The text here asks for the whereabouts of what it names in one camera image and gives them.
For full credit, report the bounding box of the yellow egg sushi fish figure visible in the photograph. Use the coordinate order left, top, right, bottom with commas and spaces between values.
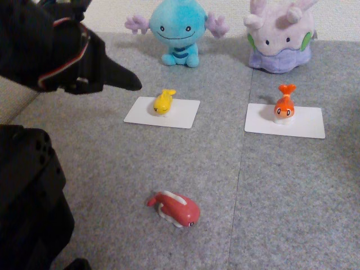
152, 88, 177, 116

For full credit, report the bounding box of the blue Wooper plush toy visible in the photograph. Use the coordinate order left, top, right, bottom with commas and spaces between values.
124, 0, 230, 69

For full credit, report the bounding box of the orange shrimp sushi fish figure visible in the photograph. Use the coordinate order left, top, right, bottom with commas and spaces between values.
273, 83, 298, 125

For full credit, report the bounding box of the red tuna sushi fish figure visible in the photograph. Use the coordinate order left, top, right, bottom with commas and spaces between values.
146, 190, 201, 228

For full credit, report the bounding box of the pale purple Goomy plush toy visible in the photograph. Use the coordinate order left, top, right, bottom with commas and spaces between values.
243, 0, 320, 74

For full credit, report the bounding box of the white plastic card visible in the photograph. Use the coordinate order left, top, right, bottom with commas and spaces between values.
123, 96, 201, 129
244, 102, 326, 140

